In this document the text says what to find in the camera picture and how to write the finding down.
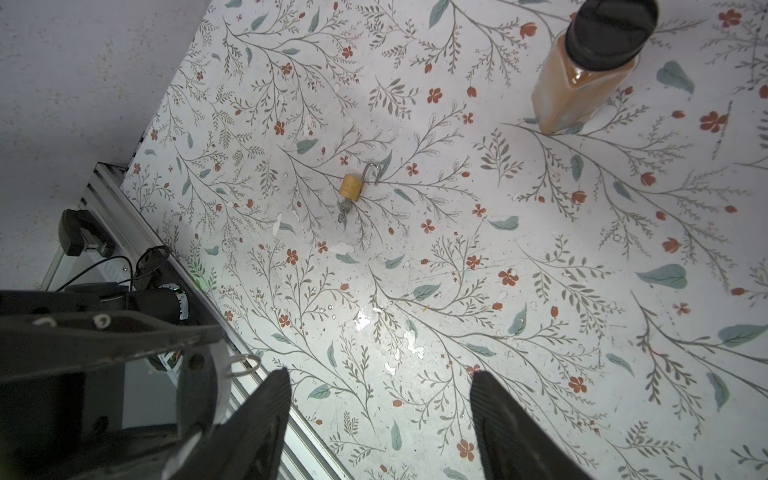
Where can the silver key with ring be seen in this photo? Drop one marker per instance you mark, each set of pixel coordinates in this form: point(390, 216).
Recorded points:
point(345, 207)

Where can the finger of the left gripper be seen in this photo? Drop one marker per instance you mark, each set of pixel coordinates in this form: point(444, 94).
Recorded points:
point(34, 346)

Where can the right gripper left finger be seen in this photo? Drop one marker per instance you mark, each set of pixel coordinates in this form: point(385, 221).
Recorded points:
point(247, 446)

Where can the brass padlock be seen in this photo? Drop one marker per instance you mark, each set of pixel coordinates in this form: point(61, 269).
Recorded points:
point(353, 184)

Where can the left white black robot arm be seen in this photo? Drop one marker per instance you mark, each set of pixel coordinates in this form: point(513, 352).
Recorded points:
point(161, 303)

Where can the spice jar black lid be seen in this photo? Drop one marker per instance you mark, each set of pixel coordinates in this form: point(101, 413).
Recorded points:
point(586, 63)

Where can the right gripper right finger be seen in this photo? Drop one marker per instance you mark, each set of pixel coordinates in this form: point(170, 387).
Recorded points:
point(510, 443)

